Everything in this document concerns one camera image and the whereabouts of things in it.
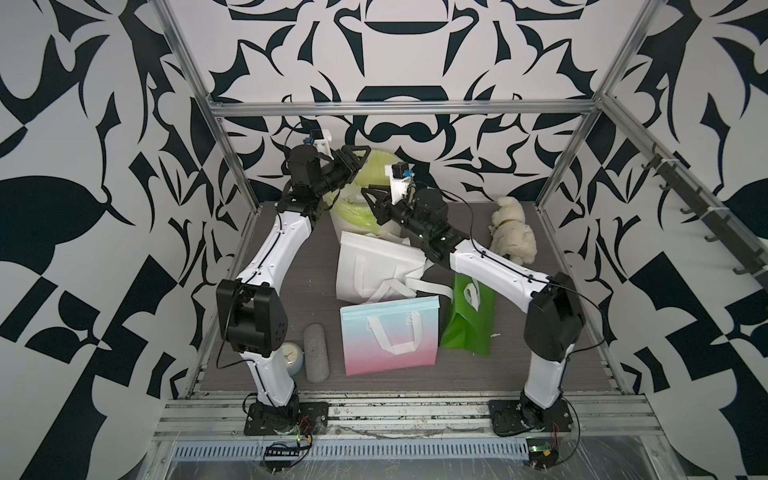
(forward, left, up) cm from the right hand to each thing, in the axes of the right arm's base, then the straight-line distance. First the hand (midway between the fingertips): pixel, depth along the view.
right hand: (364, 182), depth 74 cm
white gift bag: (-13, -1, -17) cm, 22 cm away
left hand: (+9, 0, +5) cm, 10 cm away
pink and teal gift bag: (-30, -6, -21) cm, 37 cm away
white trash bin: (+1, -5, -19) cm, 20 cm away
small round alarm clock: (-31, +20, -34) cm, 50 cm away
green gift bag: (-29, -25, -19) cm, 42 cm away
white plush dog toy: (+5, -45, -28) cm, 53 cm away
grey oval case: (-29, +14, -34) cm, 47 cm away
